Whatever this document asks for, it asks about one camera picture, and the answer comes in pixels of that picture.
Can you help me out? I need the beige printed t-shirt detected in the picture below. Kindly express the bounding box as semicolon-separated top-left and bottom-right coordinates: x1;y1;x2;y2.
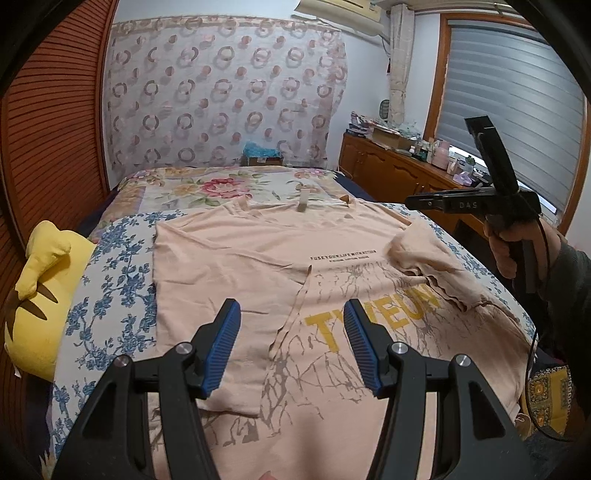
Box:
150;196;532;480

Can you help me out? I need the circle patterned sheer curtain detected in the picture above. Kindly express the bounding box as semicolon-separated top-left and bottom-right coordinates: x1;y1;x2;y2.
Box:
104;19;348;169

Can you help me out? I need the yellow plush toy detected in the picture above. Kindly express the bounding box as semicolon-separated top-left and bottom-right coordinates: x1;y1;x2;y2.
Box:
4;220;99;383

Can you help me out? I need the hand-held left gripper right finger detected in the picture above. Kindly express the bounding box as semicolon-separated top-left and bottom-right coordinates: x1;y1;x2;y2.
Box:
344;298;529;480

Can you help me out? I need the blue floral blanket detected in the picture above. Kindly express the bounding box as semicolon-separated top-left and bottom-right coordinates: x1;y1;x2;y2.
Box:
44;205;539;480

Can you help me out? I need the person's right forearm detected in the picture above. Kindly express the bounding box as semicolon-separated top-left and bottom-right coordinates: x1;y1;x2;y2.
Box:
536;239;591;358

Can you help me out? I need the grey window blind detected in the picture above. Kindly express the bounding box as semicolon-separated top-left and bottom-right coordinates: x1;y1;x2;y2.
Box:
436;17;588;214

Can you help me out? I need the person's right hand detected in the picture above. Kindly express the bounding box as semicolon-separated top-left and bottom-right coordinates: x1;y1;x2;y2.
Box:
485;220;568;280

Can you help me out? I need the wooden louvered door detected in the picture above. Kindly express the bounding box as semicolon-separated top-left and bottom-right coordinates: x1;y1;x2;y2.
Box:
0;0;122;296

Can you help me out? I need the open cardboard box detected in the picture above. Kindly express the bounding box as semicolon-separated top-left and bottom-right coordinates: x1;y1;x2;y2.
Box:
370;126;408;150

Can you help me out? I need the white air conditioner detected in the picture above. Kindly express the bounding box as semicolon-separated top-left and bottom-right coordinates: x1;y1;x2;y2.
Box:
294;0;393;34

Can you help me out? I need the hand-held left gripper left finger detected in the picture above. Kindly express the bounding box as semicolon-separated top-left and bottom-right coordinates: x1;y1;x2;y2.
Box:
55;298;242;480

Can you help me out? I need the yellow patterned cushion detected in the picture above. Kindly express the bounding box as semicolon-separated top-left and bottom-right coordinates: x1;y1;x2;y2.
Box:
526;364;574;435

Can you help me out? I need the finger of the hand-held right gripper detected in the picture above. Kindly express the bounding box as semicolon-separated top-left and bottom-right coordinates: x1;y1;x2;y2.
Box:
405;187;494;215

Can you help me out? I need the wooden cabinet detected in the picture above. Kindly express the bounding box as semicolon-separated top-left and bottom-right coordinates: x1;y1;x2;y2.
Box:
339;131;559;241

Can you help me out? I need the black cable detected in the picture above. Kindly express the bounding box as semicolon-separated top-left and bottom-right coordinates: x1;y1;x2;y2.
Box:
522;217;574;441

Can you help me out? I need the pink floral quilt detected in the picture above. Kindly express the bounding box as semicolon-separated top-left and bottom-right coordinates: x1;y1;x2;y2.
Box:
76;170;380;241

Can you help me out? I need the beige lace curtain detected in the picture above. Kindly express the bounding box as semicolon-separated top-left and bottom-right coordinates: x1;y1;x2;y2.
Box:
387;4;417;126

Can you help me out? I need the pink container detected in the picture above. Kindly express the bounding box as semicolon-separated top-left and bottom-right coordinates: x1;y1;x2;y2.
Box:
431;140;452;169

